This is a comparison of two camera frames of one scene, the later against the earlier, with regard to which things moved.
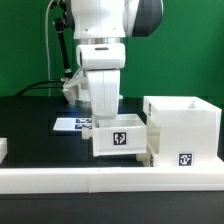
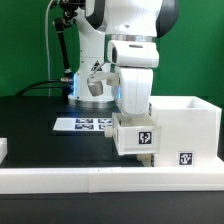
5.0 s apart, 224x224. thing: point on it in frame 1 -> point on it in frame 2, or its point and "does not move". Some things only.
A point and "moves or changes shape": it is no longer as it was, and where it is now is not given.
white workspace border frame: (117, 179) does not move
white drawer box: (122, 135) moves or changes shape
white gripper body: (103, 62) -> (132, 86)
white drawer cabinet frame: (187, 131) does not move
